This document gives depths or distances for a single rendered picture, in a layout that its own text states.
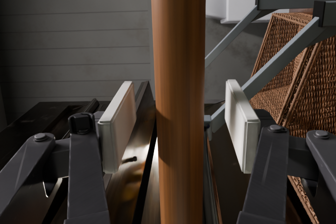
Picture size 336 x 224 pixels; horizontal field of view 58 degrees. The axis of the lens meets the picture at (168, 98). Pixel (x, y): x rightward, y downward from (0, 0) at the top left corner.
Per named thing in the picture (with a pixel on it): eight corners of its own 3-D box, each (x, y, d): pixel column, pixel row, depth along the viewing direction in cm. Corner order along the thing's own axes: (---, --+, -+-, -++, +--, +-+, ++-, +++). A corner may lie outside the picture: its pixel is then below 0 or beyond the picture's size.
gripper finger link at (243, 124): (245, 120, 14) (261, 120, 14) (225, 79, 21) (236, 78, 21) (242, 174, 15) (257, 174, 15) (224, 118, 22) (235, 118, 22)
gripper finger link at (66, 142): (93, 182, 14) (29, 182, 14) (116, 133, 19) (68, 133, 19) (89, 153, 13) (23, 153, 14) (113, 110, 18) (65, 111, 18)
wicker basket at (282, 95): (338, 147, 122) (267, 147, 123) (291, 98, 174) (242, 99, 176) (360, 23, 105) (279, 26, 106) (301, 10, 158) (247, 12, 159)
